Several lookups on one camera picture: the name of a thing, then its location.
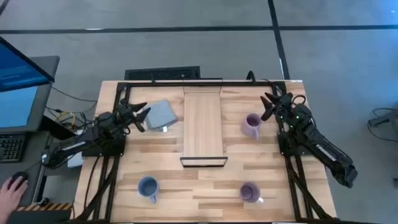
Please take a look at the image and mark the black desk cable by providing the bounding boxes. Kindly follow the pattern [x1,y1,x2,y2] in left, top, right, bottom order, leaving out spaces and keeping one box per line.
[46,86,98,125]

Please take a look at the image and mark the person's hand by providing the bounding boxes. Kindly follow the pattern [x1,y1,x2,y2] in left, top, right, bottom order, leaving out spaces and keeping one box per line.
[0,177,29,223]

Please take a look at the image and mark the wooden shelf with black frame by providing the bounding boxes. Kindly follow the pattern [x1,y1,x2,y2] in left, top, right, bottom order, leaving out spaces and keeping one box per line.
[179,77,229,169]

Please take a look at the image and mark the black floor grille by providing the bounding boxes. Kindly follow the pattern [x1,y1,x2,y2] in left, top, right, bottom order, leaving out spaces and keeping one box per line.
[124,65,201,81]

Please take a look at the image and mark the purple mug with white handle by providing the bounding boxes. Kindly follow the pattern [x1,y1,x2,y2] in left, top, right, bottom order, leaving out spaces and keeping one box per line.
[239,182,264,205]

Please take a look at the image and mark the grey computer desk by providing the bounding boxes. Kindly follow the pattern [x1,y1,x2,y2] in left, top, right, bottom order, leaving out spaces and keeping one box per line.
[0,130,52,208]

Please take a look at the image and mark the small white box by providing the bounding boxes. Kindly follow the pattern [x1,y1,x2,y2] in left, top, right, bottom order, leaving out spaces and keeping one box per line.
[67,151,85,169]

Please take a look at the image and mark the black keyboard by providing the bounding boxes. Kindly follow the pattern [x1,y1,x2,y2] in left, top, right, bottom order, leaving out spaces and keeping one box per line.
[0,133,27,163]

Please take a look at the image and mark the grey-framed computer monitor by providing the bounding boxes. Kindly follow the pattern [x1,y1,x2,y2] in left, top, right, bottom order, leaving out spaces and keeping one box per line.
[0,55,60,134]

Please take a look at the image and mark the black aluminium table frame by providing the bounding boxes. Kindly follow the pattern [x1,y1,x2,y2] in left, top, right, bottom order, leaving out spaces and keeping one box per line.
[74,79,336,223]

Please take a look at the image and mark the large purple mug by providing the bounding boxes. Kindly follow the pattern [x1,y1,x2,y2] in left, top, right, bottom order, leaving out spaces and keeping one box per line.
[240,113,264,141]

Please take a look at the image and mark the blue mug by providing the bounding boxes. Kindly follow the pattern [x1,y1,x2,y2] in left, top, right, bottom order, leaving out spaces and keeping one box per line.
[137,176,160,205]

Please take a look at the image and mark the black-framed computer monitor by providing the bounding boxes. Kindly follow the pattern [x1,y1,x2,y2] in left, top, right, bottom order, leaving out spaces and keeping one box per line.
[0,36,56,93]

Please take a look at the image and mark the yellow-black hazard striped edge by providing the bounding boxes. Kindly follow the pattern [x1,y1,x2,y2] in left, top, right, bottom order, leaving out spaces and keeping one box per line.
[0,202,74,224]

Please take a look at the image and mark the black computer mouse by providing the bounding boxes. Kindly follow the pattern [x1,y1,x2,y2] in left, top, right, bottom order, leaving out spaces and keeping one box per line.
[7,170,29,190]

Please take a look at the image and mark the yellow coiled cable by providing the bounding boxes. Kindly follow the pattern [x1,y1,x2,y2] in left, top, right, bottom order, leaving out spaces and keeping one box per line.
[55,111,76,130]

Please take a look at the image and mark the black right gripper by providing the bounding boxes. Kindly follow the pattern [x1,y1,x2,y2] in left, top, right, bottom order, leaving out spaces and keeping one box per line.
[260,92,295,118]

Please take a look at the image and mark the folded grey cloth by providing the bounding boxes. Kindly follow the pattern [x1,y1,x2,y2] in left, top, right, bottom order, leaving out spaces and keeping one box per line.
[143,99,180,133]

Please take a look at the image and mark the black stand with cables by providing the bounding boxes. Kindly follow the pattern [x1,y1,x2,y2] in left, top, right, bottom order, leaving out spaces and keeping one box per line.
[368,107,398,142]

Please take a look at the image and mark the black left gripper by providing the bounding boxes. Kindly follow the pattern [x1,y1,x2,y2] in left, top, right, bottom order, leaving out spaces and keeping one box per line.
[116,98,152,127]

